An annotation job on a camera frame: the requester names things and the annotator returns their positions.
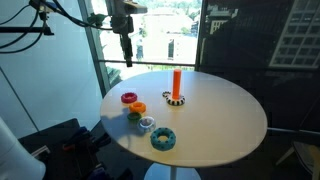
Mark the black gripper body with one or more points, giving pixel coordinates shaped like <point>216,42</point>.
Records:
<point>121,24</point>

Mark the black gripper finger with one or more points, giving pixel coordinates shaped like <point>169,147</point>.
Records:
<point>123,46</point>
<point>129,56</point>

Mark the grey window handrail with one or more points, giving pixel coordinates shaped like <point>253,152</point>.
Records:
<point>150,62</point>

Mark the grey window mullion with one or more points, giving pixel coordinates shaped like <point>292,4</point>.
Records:
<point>96,50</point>

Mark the pile of dark clamps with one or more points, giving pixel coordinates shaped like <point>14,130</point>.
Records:
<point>83,146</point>

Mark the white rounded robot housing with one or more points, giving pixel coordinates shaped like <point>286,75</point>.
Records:
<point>16,156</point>

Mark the pale chair with wooden legs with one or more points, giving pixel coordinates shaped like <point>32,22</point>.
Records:
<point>306,156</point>

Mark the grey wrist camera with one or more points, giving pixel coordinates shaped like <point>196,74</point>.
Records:
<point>135,7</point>

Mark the camera on stand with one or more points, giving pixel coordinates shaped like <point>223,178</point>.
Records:
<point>41,4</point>

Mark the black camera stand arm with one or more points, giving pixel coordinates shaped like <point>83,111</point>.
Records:
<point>23,30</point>

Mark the white round table pedestal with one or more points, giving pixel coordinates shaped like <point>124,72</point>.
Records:
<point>160,173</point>

